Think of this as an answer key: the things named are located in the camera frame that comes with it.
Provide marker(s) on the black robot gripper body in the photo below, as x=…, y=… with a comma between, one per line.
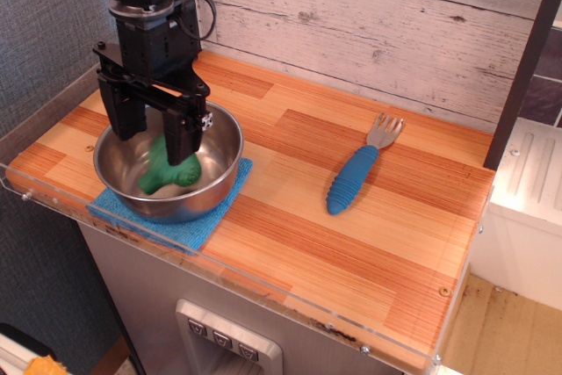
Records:
x=155, y=58

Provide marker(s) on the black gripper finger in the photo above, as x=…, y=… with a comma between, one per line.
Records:
x=183, y=135
x=124, y=110

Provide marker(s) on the green toy broccoli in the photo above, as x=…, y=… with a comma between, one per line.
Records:
x=160, y=173

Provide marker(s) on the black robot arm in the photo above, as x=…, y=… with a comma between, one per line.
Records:
x=150, y=10

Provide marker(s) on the stainless steel pot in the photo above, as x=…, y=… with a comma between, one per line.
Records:
x=120, y=165

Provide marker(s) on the blue cleaning cloth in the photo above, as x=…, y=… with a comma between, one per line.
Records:
x=185, y=236

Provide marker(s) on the grey toy fridge cabinet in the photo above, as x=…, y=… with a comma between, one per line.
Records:
x=145, y=289

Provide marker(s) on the silver dispenser button panel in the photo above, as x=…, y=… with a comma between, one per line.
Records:
x=224, y=340

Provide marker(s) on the yellow sponge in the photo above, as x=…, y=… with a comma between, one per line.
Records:
x=45, y=366

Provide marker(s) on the white toy sink unit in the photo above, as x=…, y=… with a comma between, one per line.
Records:
x=518, y=245

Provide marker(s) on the fork with blue handle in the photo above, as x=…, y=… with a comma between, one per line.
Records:
x=350, y=179

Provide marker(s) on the dark right vertical post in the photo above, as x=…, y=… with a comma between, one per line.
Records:
x=539, y=33

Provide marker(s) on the clear acrylic guard rail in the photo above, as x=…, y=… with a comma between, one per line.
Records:
x=371, y=278

